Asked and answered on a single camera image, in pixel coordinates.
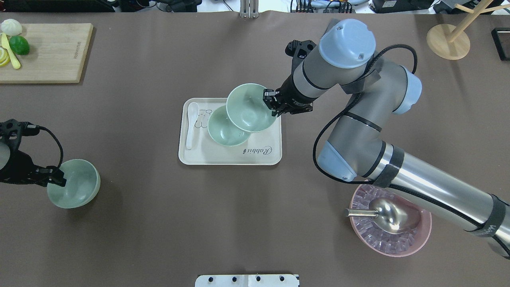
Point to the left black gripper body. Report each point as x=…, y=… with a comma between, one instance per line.
x=19, y=169

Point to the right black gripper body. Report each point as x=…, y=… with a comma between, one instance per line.
x=293, y=97

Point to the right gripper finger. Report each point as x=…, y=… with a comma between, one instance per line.
x=272, y=100

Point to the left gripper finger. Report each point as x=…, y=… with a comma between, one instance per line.
x=52, y=175

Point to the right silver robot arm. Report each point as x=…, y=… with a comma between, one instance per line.
x=379, y=88

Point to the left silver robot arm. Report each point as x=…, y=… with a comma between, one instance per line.
x=5, y=155

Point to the light green center bowl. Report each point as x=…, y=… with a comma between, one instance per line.
x=223, y=131

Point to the white ceramic spoon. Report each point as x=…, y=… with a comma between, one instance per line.
x=192, y=114

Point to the cream rabbit serving tray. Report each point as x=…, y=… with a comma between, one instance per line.
x=263, y=148

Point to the lemon slice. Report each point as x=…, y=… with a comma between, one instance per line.
x=4, y=57

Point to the wooden cutting board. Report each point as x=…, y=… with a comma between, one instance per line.
x=57, y=54

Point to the green lime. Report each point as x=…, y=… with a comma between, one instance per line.
x=19, y=45

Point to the yellow plastic knife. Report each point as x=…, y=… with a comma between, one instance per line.
x=13, y=59

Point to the white garlic bulb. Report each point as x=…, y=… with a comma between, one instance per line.
x=11, y=27

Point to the steel ice scoop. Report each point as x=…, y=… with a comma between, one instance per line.
x=388, y=215

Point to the pink bowl with ice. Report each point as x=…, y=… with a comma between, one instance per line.
x=393, y=245

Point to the wooden mug tree stand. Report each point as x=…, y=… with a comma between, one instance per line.
x=451, y=42

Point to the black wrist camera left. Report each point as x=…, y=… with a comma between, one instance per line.
x=12, y=131

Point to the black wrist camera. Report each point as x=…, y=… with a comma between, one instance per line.
x=12, y=131
x=299, y=50

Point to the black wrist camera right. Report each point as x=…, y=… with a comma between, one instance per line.
x=299, y=50

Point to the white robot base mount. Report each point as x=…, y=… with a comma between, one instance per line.
x=248, y=280

